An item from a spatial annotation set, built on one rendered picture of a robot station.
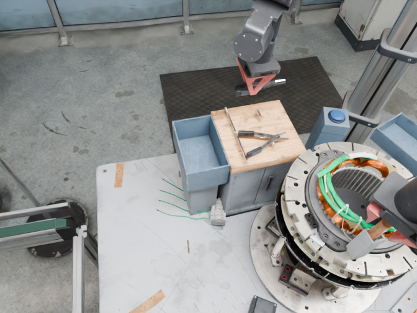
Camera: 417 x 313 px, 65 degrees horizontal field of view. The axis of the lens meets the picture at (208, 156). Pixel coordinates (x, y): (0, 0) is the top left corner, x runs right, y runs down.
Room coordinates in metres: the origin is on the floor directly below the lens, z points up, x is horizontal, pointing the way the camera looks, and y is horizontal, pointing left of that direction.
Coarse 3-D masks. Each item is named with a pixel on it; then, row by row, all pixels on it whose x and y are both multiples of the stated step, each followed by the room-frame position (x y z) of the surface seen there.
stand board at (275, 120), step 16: (224, 112) 0.60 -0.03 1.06; (240, 112) 0.61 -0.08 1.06; (272, 112) 0.62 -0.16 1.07; (224, 128) 0.55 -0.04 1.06; (240, 128) 0.55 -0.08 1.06; (256, 128) 0.56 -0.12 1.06; (272, 128) 0.56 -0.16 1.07; (288, 128) 0.57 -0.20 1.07; (224, 144) 0.50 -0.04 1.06; (256, 144) 0.51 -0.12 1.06; (288, 144) 0.51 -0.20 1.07; (240, 160) 0.45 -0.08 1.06; (256, 160) 0.46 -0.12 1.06; (272, 160) 0.46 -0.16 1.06; (288, 160) 0.47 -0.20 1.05
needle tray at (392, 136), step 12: (396, 120) 0.65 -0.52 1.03; (408, 120) 0.63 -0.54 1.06; (384, 132) 0.61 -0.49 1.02; (396, 132) 0.61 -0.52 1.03; (408, 132) 0.61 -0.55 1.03; (384, 144) 0.56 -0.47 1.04; (396, 144) 0.54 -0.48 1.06; (408, 144) 0.57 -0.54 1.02; (396, 156) 0.52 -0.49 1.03; (408, 156) 0.51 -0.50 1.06; (408, 168) 0.49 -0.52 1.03
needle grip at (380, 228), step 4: (384, 220) 0.24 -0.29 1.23; (376, 224) 0.24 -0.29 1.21; (380, 224) 0.24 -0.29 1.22; (384, 224) 0.23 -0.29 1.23; (388, 224) 0.23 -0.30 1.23; (372, 228) 0.24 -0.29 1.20; (376, 228) 0.23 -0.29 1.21; (380, 228) 0.23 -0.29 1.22; (384, 228) 0.23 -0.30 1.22; (388, 228) 0.23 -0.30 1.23; (368, 232) 0.24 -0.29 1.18; (372, 232) 0.23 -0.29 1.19; (376, 232) 0.23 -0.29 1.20; (380, 232) 0.23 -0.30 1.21; (384, 232) 0.23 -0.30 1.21; (372, 236) 0.23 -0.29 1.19; (376, 236) 0.23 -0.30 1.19
